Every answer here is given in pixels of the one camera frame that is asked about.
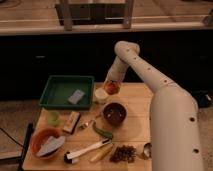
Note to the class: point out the red apple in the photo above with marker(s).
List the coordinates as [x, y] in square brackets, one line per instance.
[111, 87]

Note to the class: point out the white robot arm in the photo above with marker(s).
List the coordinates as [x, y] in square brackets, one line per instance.
[175, 141]

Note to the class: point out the white paper cup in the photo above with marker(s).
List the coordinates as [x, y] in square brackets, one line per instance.
[101, 96]

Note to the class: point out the light green plastic cup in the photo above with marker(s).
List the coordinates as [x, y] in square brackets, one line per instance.
[52, 118]

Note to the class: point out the small metal cup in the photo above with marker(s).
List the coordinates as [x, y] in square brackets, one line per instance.
[146, 153]

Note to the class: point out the dark purple bowl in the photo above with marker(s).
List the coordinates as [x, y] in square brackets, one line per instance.
[114, 113]

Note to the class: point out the grey sponge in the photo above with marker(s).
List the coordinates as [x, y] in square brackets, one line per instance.
[76, 96]

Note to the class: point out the green chili pepper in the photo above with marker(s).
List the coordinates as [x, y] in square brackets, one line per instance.
[101, 132]

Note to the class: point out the wooden block brush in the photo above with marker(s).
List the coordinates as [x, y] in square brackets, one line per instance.
[71, 122]

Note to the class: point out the metal spoon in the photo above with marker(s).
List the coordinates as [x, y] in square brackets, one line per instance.
[86, 124]

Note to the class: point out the green plastic tray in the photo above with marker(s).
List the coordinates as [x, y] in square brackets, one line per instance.
[60, 87]

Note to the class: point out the yellow banana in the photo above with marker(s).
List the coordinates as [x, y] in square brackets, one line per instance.
[102, 153]

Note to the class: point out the grey cloth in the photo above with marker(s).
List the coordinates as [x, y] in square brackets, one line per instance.
[50, 145]

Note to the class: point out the orange bowl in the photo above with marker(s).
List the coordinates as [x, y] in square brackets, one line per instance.
[38, 140]

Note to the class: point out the dark blue object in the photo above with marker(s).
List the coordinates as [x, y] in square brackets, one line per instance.
[203, 99]

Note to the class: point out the white black handled tool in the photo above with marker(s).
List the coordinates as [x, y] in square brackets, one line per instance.
[69, 156]

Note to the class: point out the wooden chair frame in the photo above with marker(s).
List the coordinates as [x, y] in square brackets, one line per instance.
[98, 14]

